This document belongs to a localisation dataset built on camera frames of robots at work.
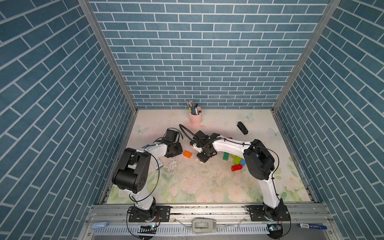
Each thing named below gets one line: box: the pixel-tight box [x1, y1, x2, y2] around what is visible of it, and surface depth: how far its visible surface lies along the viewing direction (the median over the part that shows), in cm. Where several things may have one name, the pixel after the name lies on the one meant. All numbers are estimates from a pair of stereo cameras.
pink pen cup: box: [189, 106, 203, 125], surface depth 107 cm
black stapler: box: [236, 121, 249, 135], surface depth 110 cm
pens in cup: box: [186, 100, 202, 115], surface depth 106 cm
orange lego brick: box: [183, 150, 192, 159], surface depth 96 cm
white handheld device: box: [192, 218, 217, 233], surface depth 70 cm
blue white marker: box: [298, 223, 328, 230], surface depth 71 cm
